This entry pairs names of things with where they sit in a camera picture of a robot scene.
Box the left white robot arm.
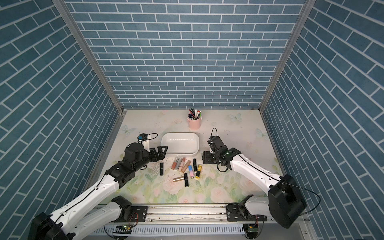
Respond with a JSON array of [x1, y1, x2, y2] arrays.
[[28, 143, 168, 240]]

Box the red lip gloss tube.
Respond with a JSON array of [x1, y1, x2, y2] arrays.
[[171, 158, 179, 170]]

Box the white plastic storage box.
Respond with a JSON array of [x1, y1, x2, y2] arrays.
[[161, 132, 200, 157]]

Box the left green circuit board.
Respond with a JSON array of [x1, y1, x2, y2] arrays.
[[113, 225, 132, 236]]

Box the pens in cup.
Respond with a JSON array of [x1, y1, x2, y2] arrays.
[[188, 108, 202, 120]]

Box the blue pink lipstick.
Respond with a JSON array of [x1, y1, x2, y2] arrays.
[[189, 165, 195, 179]]

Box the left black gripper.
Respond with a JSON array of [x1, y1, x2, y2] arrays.
[[132, 145, 169, 173]]

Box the pink pen cup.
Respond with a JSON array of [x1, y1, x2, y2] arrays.
[[188, 118, 202, 131]]

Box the black lipstick front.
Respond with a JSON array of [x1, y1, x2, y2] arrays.
[[184, 173, 189, 188]]

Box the gold black lipstick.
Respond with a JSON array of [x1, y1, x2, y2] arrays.
[[195, 165, 202, 180]]

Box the floral table mat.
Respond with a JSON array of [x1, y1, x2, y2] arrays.
[[103, 110, 284, 204]]

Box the right green circuit board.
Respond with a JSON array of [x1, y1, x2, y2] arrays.
[[243, 225, 259, 240]]

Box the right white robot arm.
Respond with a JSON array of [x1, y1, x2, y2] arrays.
[[202, 135, 308, 229]]

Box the silver gold lipstick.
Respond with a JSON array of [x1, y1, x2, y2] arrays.
[[173, 176, 185, 183]]

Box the pink lip gloss tube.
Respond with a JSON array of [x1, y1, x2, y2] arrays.
[[178, 158, 186, 172]]

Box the green circuit board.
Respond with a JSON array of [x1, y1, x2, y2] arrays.
[[113, 225, 132, 236], [243, 225, 259, 240]]

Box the tan lipstick tube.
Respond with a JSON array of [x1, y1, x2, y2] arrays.
[[181, 161, 191, 174]]

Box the silver lip gloss tube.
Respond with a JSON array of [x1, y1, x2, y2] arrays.
[[175, 158, 183, 171]]

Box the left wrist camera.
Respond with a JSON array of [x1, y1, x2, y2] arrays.
[[138, 133, 150, 151]]

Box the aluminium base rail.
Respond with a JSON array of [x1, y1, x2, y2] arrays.
[[77, 203, 310, 226]]

